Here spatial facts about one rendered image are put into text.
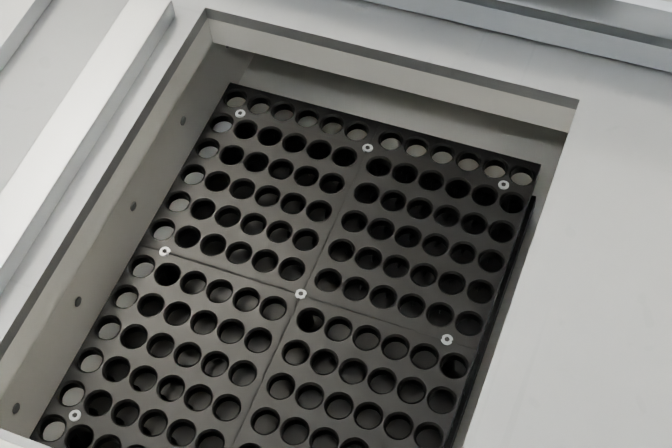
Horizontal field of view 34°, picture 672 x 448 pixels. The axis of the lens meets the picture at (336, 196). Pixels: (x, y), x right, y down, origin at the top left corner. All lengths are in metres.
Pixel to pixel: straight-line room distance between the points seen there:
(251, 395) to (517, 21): 0.22
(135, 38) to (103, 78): 0.03
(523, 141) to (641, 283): 0.20
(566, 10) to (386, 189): 0.12
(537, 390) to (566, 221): 0.08
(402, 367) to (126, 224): 0.18
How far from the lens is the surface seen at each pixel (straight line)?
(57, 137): 0.53
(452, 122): 0.67
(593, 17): 0.54
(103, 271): 0.59
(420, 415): 0.50
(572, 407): 0.46
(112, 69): 0.55
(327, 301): 0.53
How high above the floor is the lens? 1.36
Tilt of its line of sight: 55 degrees down
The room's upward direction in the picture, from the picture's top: 6 degrees counter-clockwise
